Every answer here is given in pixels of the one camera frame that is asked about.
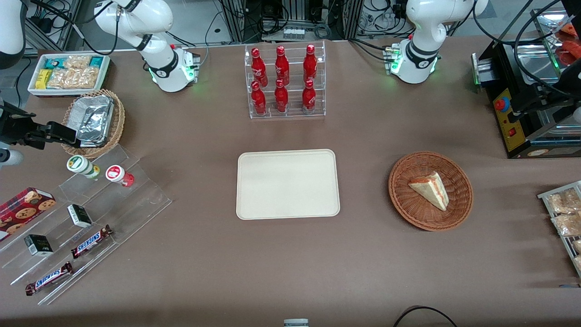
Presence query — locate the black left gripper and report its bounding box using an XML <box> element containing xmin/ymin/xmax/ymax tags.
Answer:
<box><xmin>538</xmin><ymin>58</ymin><xmax>581</xmax><ymax>115</ymax></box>

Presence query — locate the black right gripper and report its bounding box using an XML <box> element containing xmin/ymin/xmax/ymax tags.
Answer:
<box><xmin>0</xmin><ymin>101</ymin><xmax>82</xmax><ymax>150</ymax></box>

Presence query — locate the green gum bottle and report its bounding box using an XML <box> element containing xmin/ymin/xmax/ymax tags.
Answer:
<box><xmin>67</xmin><ymin>155</ymin><xmax>101</xmax><ymax>180</ymax></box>

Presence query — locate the steel tray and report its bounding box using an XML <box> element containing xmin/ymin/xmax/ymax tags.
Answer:
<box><xmin>530</xmin><ymin>8</ymin><xmax>581</xmax><ymax>69</ymax></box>

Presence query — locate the red gum bottle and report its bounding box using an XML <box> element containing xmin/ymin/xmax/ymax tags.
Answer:
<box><xmin>105</xmin><ymin>165</ymin><xmax>135</xmax><ymax>188</ymax></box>

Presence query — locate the cream plastic tray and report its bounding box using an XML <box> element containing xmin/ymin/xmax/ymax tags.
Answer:
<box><xmin>236</xmin><ymin>149</ymin><xmax>341</xmax><ymax>221</ymax></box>

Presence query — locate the red packaged food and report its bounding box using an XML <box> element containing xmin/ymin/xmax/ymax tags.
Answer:
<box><xmin>556</xmin><ymin>23</ymin><xmax>581</xmax><ymax>65</ymax></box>

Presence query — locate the aluminium foil container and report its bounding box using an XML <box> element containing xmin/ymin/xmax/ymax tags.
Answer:
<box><xmin>73</xmin><ymin>94</ymin><xmax>114</xmax><ymax>147</ymax></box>

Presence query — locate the white snack bin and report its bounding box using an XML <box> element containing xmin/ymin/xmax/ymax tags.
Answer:
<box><xmin>27</xmin><ymin>53</ymin><xmax>111</xmax><ymax>97</ymax></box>

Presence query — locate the clear rice cracker bag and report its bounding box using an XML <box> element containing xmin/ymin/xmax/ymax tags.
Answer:
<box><xmin>68</xmin><ymin>67</ymin><xmax>100</xmax><ymax>89</ymax></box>
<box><xmin>64</xmin><ymin>55</ymin><xmax>91</xmax><ymax>70</ymax></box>
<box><xmin>47</xmin><ymin>68</ymin><xmax>73</xmax><ymax>89</ymax></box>

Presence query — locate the light tan wicker basket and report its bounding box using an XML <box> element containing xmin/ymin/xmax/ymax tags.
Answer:
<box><xmin>61</xmin><ymin>89</ymin><xmax>126</xmax><ymax>159</ymax></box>

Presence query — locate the black sealing machine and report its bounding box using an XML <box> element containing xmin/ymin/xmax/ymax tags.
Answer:
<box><xmin>471</xmin><ymin>36</ymin><xmax>581</xmax><ymax>159</ymax></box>

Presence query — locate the small black box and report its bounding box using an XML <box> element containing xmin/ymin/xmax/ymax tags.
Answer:
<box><xmin>67</xmin><ymin>204</ymin><xmax>93</xmax><ymax>228</ymax></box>
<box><xmin>24</xmin><ymin>234</ymin><xmax>54</xmax><ymax>257</ymax></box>

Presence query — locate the red cookie box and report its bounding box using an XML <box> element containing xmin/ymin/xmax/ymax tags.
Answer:
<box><xmin>0</xmin><ymin>187</ymin><xmax>57</xmax><ymax>241</ymax></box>

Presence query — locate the clear acrylic stepped display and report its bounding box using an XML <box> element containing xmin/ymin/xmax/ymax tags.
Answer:
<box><xmin>0</xmin><ymin>144</ymin><xmax>173</xmax><ymax>306</ymax></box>

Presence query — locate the Snickers chocolate bar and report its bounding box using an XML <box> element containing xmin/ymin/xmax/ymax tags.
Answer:
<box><xmin>25</xmin><ymin>262</ymin><xmax>74</xmax><ymax>296</ymax></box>
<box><xmin>70</xmin><ymin>225</ymin><xmax>113</xmax><ymax>259</ymax></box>

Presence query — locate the clear pastry bag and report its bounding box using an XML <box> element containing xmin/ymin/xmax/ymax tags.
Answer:
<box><xmin>551</xmin><ymin>213</ymin><xmax>581</xmax><ymax>237</ymax></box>
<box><xmin>547</xmin><ymin>188</ymin><xmax>581</xmax><ymax>214</ymax></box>

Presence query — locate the wrapped sandwich wedge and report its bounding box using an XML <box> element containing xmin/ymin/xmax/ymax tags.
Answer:
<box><xmin>408</xmin><ymin>171</ymin><xmax>450</xmax><ymax>212</ymax></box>

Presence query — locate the red cola bottle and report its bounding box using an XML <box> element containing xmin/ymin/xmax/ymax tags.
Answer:
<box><xmin>251</xmin><ymin>47</ymin><xmax>268</xmax><ymax>88</ymax></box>
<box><xmin>251</xmin><ymin>81</ymin><xmax>267</xmax><ymax>115</ymax></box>
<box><xmin>303</xmin><ymin>44</ymin><xmax>318</xmax><ymax>84</ymax></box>
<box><xmin>302</xmin><ymin>79</ymin><xmax>317</xmax><ymax>113</ymax></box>
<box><xmin>274</xmin><ymin>79</ymin><xmax>289</xmax><ymax>113</ymax></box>
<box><xmin>275</xmin><ymin>45</ymin><xmax>290</xmax><ymax>87</ymax></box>

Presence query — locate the round brown wicker basket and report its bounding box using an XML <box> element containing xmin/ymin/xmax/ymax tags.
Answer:
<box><xmin>388</xmin><ymin>151</ymin><xmax>474</xmax><ymax>232</ymax></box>

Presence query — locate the clear acrylic bottle rack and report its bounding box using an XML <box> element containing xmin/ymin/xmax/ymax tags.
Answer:
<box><xmin>244</xmin><ymin>40</ymin><xmax>326</xmax><ymax>119</ymax></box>

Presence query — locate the black machine cable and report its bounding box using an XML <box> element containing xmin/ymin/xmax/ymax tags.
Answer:
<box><xmin>472</xmin><ymin>0</ymin><xmax>581</xmax><ymax>98</ymax></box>

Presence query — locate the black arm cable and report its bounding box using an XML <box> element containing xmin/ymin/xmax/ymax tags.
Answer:
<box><xmin>27</xmin><ymin>0</ymin><xmax>119</xmax><ymax>56</ymax></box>

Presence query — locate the black looped cable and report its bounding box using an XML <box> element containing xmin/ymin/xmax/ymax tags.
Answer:
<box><xmin>393</xmin><ymin>306</ymin><xmax>459</xmax><ymax>327</ymax></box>

